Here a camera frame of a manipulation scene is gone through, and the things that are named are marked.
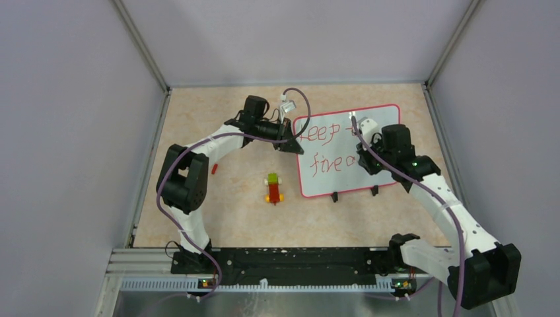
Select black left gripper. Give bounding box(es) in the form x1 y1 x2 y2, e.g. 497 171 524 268
254 117 303 155

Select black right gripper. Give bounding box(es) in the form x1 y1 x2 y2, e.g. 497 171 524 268
357 134 395 176

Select pink framed whiteboard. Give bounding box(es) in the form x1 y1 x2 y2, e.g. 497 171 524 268
297 104 401 197

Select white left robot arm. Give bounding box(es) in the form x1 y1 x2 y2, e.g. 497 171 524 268
157 95 304 273

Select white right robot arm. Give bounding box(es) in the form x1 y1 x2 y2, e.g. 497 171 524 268
352 118 522 316

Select red toy brick car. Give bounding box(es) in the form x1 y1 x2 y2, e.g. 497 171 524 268
264 173 284 205

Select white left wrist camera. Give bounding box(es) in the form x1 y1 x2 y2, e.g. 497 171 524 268
279 100 297 114

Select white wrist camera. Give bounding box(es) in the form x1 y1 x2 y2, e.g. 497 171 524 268
357 117 381 145
279 100 297 114

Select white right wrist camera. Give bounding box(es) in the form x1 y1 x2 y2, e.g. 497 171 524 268
357 117 381 145

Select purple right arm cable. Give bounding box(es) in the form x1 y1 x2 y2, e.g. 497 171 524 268
349 112 468 317

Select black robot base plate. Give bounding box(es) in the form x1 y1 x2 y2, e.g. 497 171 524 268
170 247 420 287

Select white cable duct strip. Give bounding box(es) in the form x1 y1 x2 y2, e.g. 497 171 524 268
120 277 394 293

